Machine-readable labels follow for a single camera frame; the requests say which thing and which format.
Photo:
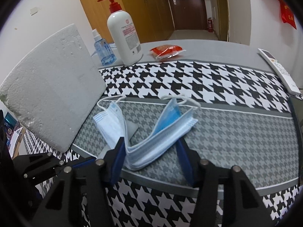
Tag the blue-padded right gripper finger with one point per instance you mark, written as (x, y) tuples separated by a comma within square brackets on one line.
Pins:
[(242, 205)]

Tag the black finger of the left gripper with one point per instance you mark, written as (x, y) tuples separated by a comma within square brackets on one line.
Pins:
[(34, 169)]

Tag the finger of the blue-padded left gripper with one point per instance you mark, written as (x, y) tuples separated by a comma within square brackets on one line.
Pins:
[(62, 204)]

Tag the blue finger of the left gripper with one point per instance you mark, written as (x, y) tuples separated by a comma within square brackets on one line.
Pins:
[(81, 162)]

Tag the blue face mask stack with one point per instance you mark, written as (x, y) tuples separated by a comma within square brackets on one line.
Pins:
[(174, 122)]

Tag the blue boxes on shelf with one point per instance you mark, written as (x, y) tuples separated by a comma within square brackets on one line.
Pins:
[(15, 133)]

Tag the white styrofoam box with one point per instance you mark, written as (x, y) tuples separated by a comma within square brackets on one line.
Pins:
[(54, 87)]

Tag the houndstooth table mat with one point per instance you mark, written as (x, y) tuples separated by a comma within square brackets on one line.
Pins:
[(244, 120)]

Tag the small blue spray bottle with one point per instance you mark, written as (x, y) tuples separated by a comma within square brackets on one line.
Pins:
[(103, 49)]

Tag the black tablet device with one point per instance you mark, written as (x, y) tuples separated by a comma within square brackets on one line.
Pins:
[(296, 107)]

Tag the white lotion pump bottle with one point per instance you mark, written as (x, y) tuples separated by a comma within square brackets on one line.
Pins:
[(124, 34)]

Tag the red snack packet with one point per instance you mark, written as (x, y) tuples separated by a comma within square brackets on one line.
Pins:
[(166, 51)]

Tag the white remote control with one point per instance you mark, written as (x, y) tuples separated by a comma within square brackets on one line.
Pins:
[(278, 68)]

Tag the wooden wardrobe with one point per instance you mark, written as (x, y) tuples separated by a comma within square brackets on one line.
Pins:
[(152, 18)]

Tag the red fire extinguisher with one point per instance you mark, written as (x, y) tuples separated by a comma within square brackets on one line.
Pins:
[(210, 25)]

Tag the dark brown entrance door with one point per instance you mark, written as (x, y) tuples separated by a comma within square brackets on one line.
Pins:
[(189, 14)]

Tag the red hanging banner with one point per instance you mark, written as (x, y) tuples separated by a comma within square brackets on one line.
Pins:
[(287, 16)]

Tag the side wooden door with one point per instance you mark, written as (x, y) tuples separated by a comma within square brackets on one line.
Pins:
[(223, 18)]

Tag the white wall switch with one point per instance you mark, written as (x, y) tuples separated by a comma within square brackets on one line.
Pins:
[(33, 11)]

